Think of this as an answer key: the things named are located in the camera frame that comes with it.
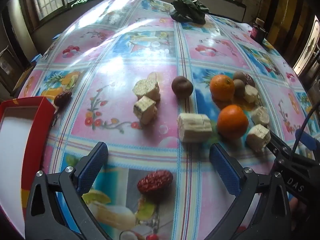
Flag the green leafy plant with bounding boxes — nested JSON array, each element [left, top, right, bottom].
[[169, 0, 210, 25]]

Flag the dark jar with pink label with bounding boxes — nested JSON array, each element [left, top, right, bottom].
[[251, 17, 268, 43]]

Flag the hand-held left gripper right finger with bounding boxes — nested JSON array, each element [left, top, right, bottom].
[[209, 142, 293, 240]]

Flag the green cloth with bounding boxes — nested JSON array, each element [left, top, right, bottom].
[[71, 0, 92, 8]]

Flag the printed plastic tablecloth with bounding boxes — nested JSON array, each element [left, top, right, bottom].
[[15, 0, 320, 240]]

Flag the red date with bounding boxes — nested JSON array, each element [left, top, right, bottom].
[[137, 170, 174, 195], [244, 74, 256, 87], [54, 92, 72, 106]]

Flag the orange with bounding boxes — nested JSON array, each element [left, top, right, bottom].
[[209, 74, 235, 102], [217, 104, 249, 140]]

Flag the sugarcane piece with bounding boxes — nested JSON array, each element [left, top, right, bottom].
[[244, 84, 259, 105], [246, 124, 272, 153], [177, 113, 213, 143], [132, 72, 161, 103], [133, 95, 158, 125], [251, 106, 270, 127]]

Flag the red-rimmed white tray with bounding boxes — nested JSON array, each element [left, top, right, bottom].
[[0, 96, 57, 239]]

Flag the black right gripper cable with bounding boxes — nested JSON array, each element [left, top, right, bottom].
[[291, 100, 320, 155]]

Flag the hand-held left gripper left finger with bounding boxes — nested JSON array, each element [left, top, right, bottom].
[[24, 141, 113, 240]]

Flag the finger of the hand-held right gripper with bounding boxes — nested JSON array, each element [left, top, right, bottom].
[[295, 129, 318, 151], [266, 130, 296, 160]]

